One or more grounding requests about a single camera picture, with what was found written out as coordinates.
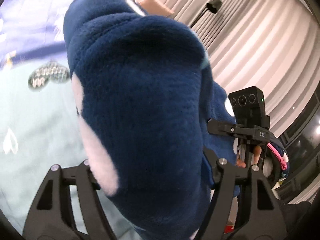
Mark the black camera box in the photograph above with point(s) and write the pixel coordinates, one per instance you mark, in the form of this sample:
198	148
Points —
249	107

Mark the navy fleece star garment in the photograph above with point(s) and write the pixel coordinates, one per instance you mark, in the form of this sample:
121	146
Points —
144	92

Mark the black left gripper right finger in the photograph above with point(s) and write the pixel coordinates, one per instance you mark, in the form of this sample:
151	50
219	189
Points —
259	215

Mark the right hand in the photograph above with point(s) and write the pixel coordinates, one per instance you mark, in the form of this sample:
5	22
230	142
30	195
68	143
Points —
254	159

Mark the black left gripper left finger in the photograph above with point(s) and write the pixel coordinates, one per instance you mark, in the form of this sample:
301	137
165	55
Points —
51	215

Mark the black floor lamp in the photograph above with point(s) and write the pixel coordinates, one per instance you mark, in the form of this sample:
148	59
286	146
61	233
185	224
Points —
213	6

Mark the teal printed bed sheet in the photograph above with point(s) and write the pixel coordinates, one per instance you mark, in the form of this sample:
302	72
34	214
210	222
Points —
39	126

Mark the peach pink pillow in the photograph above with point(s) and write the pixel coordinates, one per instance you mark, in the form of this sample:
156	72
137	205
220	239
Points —
156	7

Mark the purple printed duvet cover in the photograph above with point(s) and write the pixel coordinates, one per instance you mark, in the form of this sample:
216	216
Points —
28	26

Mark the beige pleated curtain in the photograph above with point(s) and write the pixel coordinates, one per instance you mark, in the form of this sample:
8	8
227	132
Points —
270	44

